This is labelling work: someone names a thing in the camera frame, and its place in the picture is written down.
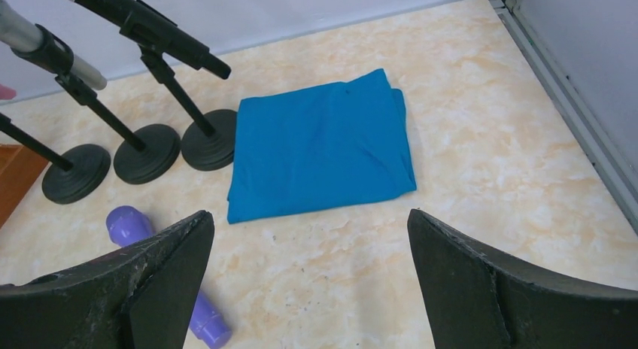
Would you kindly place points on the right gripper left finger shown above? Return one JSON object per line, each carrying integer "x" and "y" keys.
{"x": 139, "y": 296}

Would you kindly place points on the silver grey microphone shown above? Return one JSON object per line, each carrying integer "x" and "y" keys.
{"x": 23, "y": 36}

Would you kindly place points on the blue folded cloth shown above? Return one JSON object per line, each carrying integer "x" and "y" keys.
{"x": 322, "y": 147}

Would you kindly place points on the pink microphone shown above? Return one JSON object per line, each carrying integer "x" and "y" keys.
{"x": 7, "y": 93}

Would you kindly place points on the black microphone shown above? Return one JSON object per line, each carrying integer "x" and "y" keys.
{"x": 147, "y": 27}

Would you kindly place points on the purple microphone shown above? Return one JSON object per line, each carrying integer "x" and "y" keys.
{"x": 127, "y": 225}

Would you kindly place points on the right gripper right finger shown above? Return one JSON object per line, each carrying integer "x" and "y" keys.
{"x": 477, "y": 296}

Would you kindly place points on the brown wooden compartment tray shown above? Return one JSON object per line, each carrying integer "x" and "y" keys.
{"x": 20, "y": 168}

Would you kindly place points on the black mic stand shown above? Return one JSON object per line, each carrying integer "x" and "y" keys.
{"x": 209, "y": 142}
{"x": 72, "y": 175}
{"x": 145, "y": 154}

